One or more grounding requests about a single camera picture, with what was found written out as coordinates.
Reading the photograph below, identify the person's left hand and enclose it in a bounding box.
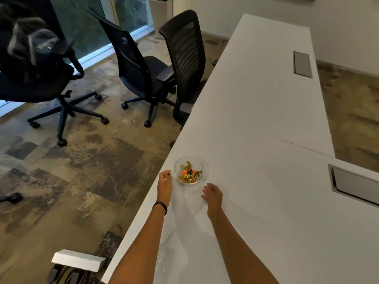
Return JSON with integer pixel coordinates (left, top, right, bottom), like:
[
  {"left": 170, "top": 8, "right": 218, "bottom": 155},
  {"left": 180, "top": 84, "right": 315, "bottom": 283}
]
[{"left": 157, "top": 170, "right": 173, "bottom": 207}]

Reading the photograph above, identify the person's right hand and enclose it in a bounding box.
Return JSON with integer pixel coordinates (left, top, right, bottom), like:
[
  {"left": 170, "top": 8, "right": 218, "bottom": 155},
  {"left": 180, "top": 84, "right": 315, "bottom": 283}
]
[{"left": 201, "top": 183, "right": 223, "bottom": 219}]

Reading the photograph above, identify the person's left forearm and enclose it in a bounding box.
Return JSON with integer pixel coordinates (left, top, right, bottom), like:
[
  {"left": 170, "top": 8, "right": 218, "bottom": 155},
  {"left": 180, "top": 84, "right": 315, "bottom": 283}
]
[{"left": 108, "top": 203, "right": 168, "bottom": 284}]

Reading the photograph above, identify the person's right forearm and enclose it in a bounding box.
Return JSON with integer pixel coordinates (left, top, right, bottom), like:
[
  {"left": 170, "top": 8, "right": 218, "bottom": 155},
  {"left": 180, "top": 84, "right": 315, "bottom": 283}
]
[{"left": 207, "top": 210, "right": 280, "bottom": 284}]

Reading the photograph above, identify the pile of orange candies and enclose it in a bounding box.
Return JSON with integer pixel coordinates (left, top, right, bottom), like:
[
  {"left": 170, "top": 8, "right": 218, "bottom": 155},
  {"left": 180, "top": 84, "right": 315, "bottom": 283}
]
[{"left": 180, "top": 170, "right": 198, "bottom": 184}]

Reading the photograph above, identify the pile of gold wrapped candies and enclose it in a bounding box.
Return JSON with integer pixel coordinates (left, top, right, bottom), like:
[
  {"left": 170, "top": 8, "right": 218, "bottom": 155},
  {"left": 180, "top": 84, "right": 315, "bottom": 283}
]
[{"left": 178, "top": 160, "right": 203, "bottom": 183}]

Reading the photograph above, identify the clear glass bowl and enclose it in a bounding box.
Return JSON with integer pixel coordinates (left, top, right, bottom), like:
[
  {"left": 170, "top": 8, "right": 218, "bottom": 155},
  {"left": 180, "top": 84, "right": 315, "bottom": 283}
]
[{"left": 174, "top": 156, "right": 205, "bottom": 186}]

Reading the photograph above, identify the black wristband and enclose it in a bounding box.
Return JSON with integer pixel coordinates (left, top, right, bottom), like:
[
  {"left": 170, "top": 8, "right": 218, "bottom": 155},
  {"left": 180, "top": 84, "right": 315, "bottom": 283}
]
[{"left": 152, "top": 201, "right": 168, "bottom": 216}]

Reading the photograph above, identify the black mesh office chair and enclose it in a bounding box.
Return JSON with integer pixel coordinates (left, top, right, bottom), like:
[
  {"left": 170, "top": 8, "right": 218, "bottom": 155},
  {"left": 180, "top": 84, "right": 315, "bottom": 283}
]
[{"left": 159, "top": 9, "right": 220, "bottom": 149}]

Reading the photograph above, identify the white rectangular box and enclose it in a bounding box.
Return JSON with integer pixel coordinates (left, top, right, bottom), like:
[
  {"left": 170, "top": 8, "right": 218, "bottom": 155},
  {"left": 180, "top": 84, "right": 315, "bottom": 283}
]
[{"left": 51, "top": 249, "right": 106, "bottom": 273}]

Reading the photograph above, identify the black chair caster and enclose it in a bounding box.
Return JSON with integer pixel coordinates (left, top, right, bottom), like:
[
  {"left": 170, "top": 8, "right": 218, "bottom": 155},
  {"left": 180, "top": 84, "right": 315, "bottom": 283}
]
[{"left": 0, "top": 192, "right": 24, "bottom": 205}]

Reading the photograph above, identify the black office chair with jacket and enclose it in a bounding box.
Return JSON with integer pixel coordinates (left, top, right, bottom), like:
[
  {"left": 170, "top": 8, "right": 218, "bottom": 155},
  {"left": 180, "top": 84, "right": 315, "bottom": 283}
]
[{"left": 0, "top": 0, "right": 110, "bottom": 147}]

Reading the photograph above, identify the white planter box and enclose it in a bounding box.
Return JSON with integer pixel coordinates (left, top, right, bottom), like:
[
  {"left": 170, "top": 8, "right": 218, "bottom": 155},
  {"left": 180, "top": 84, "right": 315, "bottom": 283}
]
[{"left": 149, "top": 0, "right": 174, "bottom": 39}]

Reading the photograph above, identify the glass window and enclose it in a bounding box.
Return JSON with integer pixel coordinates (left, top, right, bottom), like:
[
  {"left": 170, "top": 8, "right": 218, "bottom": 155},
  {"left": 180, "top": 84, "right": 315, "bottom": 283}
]
[{"left": 48, "top": 0, "right": 155, "bottom": 66}]

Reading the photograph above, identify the dark grey jacket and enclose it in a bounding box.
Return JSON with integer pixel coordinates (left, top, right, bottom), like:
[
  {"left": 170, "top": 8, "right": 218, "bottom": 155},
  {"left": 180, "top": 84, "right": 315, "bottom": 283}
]
[{"left": 0, "top": 3, "right": 60, "bottom": 81}]

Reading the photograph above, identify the bundle of cables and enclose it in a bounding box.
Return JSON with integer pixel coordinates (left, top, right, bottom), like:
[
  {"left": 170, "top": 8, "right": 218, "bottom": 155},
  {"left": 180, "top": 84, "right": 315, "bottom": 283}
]
[{"left": 47, "top": 264, "right": 102, "bottom": 284}]

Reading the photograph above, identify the grey desk cable hatch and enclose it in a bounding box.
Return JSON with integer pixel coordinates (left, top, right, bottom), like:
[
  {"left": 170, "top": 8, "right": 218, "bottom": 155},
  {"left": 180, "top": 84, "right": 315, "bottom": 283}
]
[
  {"left": 293, "top": 51, "right": 313, "bottom": 79},
  {"left": 327, "top": 164, "right": 379, "bottom": 208}
]

